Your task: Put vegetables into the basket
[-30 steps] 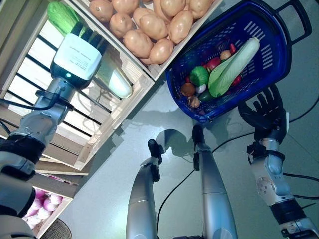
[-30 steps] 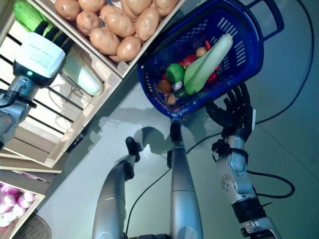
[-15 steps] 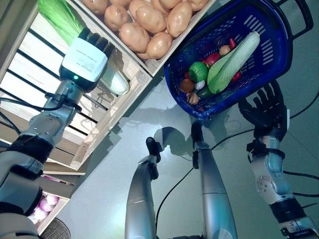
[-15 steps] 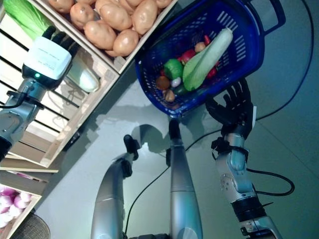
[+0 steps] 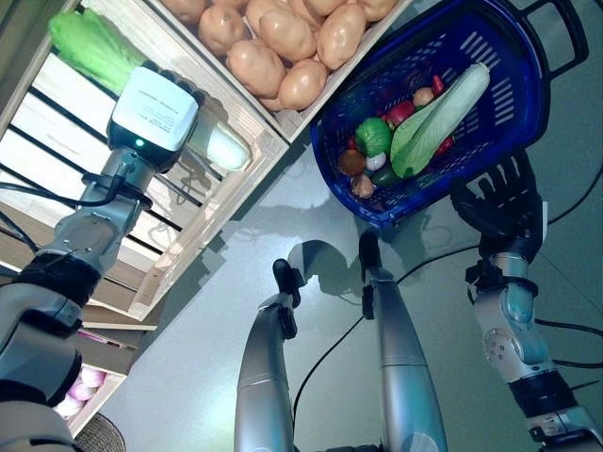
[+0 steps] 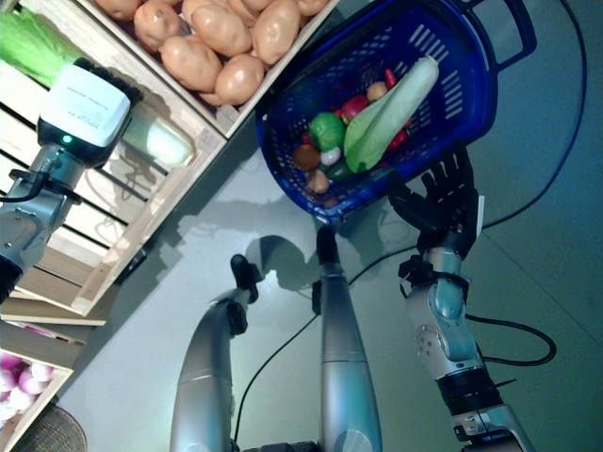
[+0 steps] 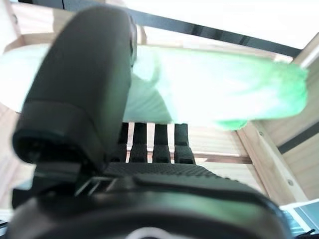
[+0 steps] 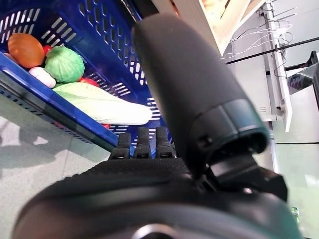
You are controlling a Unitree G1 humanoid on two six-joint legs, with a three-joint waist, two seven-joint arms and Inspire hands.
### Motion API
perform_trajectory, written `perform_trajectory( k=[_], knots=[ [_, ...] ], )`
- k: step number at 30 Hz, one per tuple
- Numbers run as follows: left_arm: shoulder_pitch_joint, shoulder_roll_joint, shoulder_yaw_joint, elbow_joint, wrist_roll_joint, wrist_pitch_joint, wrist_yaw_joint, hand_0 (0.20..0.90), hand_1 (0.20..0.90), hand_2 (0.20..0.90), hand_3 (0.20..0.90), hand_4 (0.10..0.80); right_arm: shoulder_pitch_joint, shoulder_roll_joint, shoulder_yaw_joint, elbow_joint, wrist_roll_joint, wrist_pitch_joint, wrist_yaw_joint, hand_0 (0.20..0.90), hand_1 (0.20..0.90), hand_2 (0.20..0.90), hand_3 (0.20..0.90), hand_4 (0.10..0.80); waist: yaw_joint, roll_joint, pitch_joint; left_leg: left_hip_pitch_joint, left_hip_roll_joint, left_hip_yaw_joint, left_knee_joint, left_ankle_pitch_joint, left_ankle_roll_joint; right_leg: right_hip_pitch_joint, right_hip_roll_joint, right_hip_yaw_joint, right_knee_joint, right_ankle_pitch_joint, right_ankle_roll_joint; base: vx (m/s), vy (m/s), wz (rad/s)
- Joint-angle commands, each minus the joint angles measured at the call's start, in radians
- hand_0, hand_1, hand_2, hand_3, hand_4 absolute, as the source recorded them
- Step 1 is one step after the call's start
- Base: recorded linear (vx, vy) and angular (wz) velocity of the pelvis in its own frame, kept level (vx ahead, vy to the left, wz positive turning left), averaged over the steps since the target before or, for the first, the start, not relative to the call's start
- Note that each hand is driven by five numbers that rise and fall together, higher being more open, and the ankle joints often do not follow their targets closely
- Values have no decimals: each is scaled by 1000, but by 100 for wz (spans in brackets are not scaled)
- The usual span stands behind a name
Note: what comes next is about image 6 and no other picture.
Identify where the slatted-bottom wooden crate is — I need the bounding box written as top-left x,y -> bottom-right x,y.
0,0 -> 230,316

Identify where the tan ginger toy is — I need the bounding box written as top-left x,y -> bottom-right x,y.
308,168 -> 330,194

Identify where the silver robot right leg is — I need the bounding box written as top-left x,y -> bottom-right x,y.
311,227 -> 383,452

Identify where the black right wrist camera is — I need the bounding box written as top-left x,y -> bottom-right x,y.
398,255 -> 432,297

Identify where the black floor cable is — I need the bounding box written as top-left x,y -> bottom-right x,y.
480,0 -> 590,232

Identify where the small green cabbage toy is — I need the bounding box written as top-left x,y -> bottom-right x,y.
308,111 -> 347,151

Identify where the grey woven basket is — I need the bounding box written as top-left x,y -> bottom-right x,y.
11,405 -> 90,452

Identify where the tan potato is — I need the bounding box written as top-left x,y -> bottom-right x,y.
253,0 -> 302,66
296,0 -> 331,18
133,0 -> 185,53
159,35 -> 222,93
215,54 -> 266,105
190,4 -> 253,57

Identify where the silver robot left leg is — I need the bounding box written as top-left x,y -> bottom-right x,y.
169,253 -> 260,452

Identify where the silver robot leg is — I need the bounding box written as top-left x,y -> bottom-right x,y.
169,253 -> 260,452
311,227 -> 383,452

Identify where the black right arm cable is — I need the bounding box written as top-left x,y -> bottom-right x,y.
464,313 -> 558,367

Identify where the long napa cabbage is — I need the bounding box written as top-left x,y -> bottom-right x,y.
342,55 -> 441,174
0,8 -> 192,167

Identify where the small red tomato toy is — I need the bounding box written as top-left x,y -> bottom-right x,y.
339,95 -> 371,121

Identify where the blue plastic shopping basket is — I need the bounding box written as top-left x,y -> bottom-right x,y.
255,0 -> 538,225

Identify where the small orange fruit toy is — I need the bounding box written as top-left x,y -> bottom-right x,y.
294,143 -> 322,171

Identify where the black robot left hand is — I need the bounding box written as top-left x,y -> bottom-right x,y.
36,56 -> 143,170

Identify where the wooden potato crate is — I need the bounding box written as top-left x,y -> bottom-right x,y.
74,0 -> 340,140

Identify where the purple white turnip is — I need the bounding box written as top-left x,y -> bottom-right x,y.
28,364 -> 57,393
0,353 -> 24,378

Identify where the wooden display stand frame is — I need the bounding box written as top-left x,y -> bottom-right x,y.
0,253 -> 142,331

